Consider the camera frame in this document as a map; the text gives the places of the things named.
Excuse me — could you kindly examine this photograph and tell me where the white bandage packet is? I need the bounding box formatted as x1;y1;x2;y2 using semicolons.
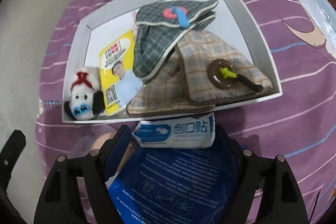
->
132;113;215;149

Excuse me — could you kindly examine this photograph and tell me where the white plush dog toy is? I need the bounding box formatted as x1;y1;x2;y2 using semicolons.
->
64;67;105;121

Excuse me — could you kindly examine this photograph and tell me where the blue eye mask packet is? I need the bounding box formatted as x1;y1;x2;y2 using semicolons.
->
108;143;237;223

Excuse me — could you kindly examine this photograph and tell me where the beige plaid pot holder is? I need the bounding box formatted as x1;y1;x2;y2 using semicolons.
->
126;31;273;117

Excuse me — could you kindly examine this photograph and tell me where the yellow printed tissue pack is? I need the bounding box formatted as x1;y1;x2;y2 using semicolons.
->
98;30;143;116

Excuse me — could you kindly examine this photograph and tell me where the grey plaid pot holder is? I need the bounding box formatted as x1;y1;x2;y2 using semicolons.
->
133;0;219;81

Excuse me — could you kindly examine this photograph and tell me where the beige skin-tone patch pack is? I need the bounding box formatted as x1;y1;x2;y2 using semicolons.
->
68;131;138;184

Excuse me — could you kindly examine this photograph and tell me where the purple striped bed sheet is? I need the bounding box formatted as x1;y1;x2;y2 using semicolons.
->
35;0;335;223

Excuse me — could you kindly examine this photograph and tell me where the clear plastic sheet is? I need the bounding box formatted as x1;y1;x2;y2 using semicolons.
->
299;0;335;44

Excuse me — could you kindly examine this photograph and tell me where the white shallow box tray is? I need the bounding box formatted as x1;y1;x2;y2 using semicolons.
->
61;0;284;124

